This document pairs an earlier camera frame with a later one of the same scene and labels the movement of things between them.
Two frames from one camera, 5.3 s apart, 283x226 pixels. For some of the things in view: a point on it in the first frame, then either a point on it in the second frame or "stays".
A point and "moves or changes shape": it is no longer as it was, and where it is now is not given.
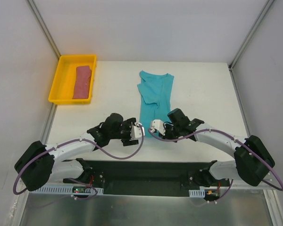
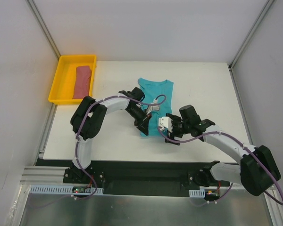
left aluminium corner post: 45,28 stays
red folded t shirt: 83,76 stays
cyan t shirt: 155,92 moves or changes shape
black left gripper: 128,132 to 143,123
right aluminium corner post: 251,34 stays
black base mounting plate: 159,178 stays
